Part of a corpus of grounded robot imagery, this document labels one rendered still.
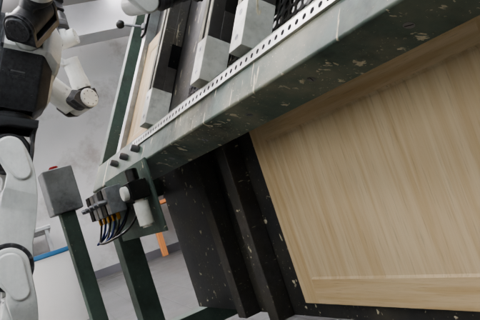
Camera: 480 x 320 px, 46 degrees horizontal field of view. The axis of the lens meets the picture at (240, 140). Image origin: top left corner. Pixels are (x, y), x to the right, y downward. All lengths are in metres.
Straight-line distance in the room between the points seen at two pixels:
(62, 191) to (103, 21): 5.99
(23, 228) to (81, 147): 7.22
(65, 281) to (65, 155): 4.39
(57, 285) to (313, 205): 3.52
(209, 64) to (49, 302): 3.60
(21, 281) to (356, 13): 1.27
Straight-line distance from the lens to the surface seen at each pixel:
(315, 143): 1.44
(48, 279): 4.82
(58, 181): 2.38
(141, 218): 1.81
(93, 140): 9.08
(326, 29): 0.98
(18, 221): 1.86
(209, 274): 2.31
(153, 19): 2.49
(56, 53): 1.93
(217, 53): 1.50
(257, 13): 1.30
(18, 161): 1.85
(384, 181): 1.29
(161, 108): 1.89
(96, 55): 9.43
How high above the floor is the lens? 0.63
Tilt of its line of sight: 4 degrees up
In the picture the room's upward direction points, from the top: 18 degrees counter-clockwise
